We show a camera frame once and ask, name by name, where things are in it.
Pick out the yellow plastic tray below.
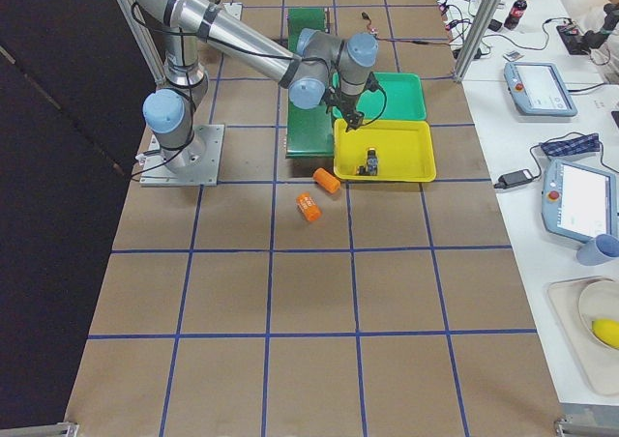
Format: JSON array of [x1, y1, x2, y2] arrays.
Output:
[[333, 119, 436, 183]]

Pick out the teach pendant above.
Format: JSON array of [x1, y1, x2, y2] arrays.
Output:
[[503, 62, 577, 118], [542, 159, 618, 243]]

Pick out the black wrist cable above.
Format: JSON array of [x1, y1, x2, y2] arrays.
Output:
[[360, 72, 388, 124]]

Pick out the blue plaid cloth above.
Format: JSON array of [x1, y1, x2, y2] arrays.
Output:
[[539, 133, 602, 157]]

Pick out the lower teach pendant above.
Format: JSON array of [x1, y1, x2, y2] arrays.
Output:
[[542, 159, 618, 243]]

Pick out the cola bottle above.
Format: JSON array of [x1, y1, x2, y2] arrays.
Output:
[[503, 0, 528, 30]]

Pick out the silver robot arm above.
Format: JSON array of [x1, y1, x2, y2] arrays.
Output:
[[133, 0, 378, 185]]

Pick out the yellow banana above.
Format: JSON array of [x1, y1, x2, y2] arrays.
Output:
[[592, 318, 619, 348]]

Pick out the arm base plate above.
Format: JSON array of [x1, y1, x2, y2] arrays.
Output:
[[139, 124, 225, 187]]

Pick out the aluminium frame post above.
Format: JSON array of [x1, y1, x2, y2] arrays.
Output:
[[453, 0, 500, 83]]

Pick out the beige serving tray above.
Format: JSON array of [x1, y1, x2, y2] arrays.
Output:
[[547, 277, 618, 398]]

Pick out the black power brick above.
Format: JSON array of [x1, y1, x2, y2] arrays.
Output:
[[494, 169, 534, 189]]

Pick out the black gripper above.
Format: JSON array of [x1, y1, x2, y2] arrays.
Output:
[[322, 72, 380, 131]]

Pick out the cream bowl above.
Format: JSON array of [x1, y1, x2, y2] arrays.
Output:
[[577, 279, 618, 350]]

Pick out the black side curtain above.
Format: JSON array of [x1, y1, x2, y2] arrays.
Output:
[[1, 0, 154, 428]]

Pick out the orange cylinder labelled 4680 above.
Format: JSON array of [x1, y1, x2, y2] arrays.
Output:
[[295, 192, 322, 222]]

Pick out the upper teach pendant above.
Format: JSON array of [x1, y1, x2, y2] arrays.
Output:
[[503, 62, 577, 118]]

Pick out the red black power cable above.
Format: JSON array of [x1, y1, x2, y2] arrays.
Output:
[[361, 11, 458, 49]]

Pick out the green conveyor belt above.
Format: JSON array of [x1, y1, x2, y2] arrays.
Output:
[[286, 7, 334, 159]]

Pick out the green plastic tray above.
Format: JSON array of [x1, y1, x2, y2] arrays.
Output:
[[358, 73, 427, 124]]

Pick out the blue plastic cup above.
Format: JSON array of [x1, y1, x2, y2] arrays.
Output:
[[575, 234, 618, 266]]

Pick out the plain orange cylinder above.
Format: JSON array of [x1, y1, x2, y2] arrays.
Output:
[[312, 167, 340, 194]]

